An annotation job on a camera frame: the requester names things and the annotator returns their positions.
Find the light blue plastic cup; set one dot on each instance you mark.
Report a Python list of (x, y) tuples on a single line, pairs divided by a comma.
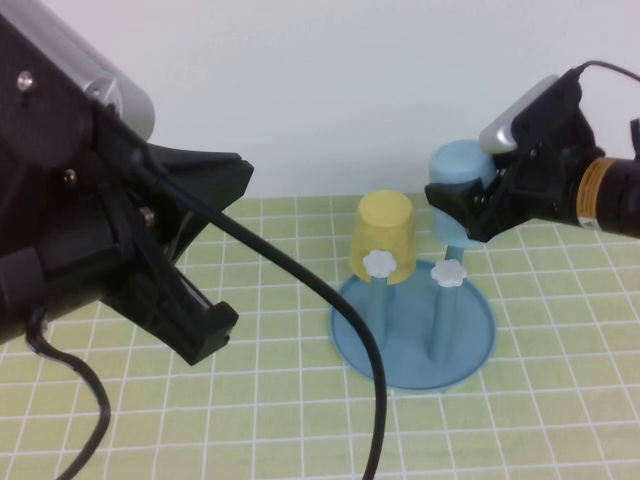
[(460, 162)]

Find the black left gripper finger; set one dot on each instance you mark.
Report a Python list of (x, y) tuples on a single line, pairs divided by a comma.
[(200, 335)]

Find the green checkered table cloth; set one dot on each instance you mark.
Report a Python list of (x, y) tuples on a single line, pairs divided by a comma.
[(550, 350)]

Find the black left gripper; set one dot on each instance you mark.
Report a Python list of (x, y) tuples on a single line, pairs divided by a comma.
[(75, 225)]

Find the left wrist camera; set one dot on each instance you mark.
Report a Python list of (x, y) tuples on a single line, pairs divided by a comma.
[(115, 85)]

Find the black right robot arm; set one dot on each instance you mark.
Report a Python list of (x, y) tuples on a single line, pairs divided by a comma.
[(615, 195)]

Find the blue cup stand white caps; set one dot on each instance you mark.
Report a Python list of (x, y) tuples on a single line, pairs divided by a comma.
[(425, 370)]

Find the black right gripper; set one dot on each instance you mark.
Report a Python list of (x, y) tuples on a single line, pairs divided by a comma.
[(545, 185)]

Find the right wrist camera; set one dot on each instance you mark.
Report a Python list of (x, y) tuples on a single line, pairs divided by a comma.
[(500, 132)]

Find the yellow plastic cup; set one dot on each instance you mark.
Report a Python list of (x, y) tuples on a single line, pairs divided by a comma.
[(382, 225)]

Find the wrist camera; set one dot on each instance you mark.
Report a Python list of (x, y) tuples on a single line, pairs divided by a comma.
[(115, 85), (500, 132)]

